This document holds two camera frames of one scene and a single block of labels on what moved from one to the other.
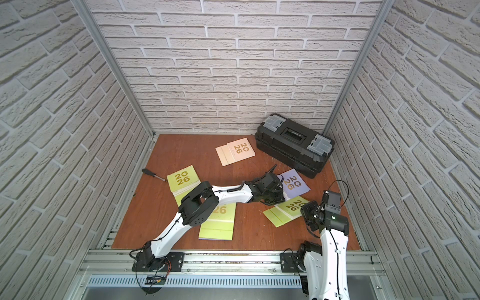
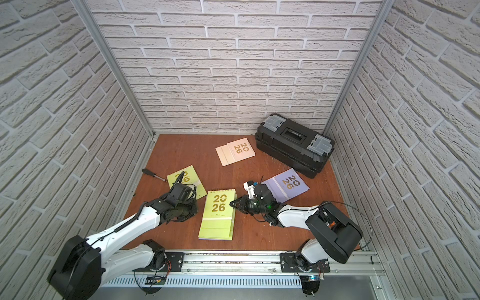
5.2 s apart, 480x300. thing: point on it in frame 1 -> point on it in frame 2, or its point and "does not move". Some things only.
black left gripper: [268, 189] -> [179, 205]
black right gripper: [305, 210] -> [242, 201]
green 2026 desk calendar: [219, 225] does not move
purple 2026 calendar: [294, 185] does not move
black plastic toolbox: [302, 149] does not move
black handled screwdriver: [153, 174] does not move
